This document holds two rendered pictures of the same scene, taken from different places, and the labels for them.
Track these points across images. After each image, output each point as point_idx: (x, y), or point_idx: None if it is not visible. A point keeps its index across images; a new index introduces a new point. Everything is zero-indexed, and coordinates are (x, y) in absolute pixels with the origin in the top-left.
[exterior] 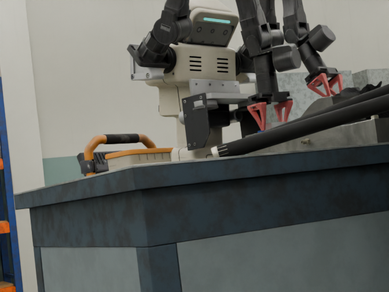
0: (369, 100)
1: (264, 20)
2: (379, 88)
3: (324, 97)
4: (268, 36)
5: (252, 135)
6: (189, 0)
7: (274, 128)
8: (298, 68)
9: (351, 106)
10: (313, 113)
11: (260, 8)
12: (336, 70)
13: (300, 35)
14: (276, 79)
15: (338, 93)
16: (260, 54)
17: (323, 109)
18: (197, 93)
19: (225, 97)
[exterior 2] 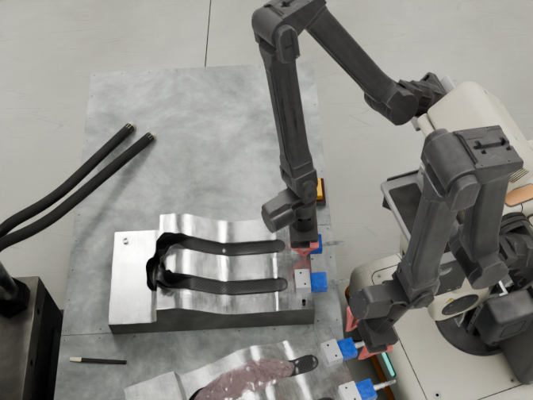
0: (62, 184)
1: (289, 172)
2: (69, 197)
3: (169, 214)
4: (290, 186)
5: (113, 136)
6: (366, 90)
7: (105, 145)
8: (269, 230)
9: (70, 177)
10: (103, 169)
11: (285, 158)
12: (366, 340)
13: (398, 278)
14: (295, 221)
15: (177, 232)
16: None
17: (98, 173)
18: (420, 181)
19: (389, 206)
